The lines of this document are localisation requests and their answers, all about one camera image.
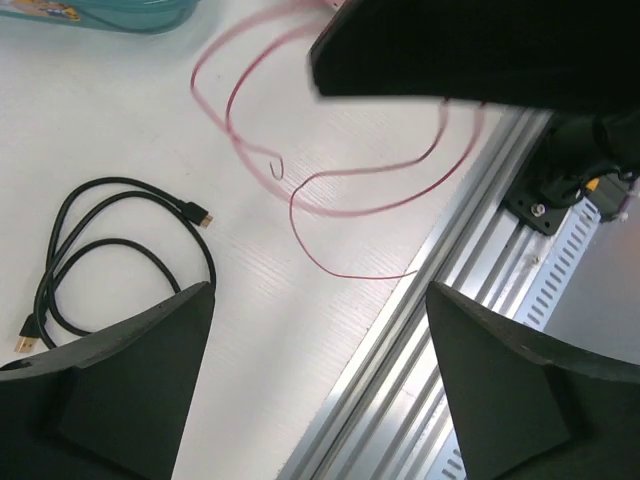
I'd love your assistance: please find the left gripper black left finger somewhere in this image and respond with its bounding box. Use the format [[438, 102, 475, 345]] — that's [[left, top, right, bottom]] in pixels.
[[1, 282, 215, 479]]

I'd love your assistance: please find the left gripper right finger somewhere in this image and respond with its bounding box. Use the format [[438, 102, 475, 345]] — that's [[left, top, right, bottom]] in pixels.
[[426, 282, 639, 479]]

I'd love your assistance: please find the teal transparent plastic tray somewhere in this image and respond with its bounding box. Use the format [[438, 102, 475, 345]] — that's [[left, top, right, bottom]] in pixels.
[[1, 0, 199, 35]]

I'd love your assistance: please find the thin pink red wire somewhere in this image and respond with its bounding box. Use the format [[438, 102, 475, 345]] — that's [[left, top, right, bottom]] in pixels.
[[190, 0, 489, 281]]

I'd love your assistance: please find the black cable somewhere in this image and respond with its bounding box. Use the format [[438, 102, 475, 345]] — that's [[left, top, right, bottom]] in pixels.
[[12, 175, 217, 357]]

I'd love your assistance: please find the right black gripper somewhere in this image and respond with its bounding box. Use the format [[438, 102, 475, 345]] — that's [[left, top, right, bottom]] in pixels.
[[309, 1, 639, 113]]

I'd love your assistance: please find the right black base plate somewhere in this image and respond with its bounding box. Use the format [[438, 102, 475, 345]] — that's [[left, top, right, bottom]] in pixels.
[[502, 167, 570, 237]]

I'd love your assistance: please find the white slotted cable duct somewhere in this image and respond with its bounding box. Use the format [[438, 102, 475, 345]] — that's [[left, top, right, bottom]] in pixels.
[[434, 199, 604, 480]]

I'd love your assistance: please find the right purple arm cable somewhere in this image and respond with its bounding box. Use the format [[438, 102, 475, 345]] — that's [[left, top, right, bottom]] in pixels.
[[619, 174, 640, 221]]

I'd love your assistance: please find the aluminium mounting rail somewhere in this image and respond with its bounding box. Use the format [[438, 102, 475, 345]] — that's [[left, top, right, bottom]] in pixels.
[[280, 110, 552, 479]]

